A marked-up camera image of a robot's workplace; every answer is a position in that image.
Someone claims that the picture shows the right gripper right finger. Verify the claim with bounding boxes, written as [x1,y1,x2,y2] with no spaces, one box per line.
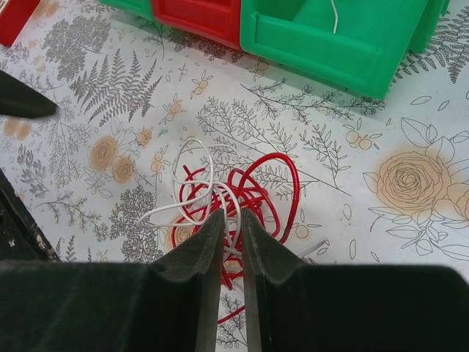
[241,210,468,351]

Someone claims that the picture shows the left green plastic bin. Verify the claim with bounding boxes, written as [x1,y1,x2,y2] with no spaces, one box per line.
[99,0,154,21]

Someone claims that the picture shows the black table front frame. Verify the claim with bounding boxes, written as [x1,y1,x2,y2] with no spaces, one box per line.
[0,171,60,262]

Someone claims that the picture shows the right green plastic bin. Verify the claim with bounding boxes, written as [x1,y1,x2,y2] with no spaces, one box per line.
[240,0,449,99]

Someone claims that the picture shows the floral table mat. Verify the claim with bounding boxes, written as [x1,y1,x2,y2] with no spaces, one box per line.
[1,1,468,351]

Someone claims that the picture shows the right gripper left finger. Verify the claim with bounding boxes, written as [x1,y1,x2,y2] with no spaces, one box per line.
[1,210,224,351]

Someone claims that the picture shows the green plastic bin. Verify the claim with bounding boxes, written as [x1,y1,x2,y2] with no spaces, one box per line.
[99,0,154,21]
[240,0,449,99]

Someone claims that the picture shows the red window toy brick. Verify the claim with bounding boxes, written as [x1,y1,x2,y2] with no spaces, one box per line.
[0,0,40,47]

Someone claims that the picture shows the white wire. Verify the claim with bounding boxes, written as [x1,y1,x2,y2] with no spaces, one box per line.
[136,0,340,290]

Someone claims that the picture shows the red plastic bin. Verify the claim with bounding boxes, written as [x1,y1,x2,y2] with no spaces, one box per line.
[151,0,241,50]

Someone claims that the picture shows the red wire bundle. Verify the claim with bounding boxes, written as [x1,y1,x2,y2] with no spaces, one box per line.
[170,152,300,326]

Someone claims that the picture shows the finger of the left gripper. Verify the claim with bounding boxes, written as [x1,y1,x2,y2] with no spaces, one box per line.
[0,71,57,118]

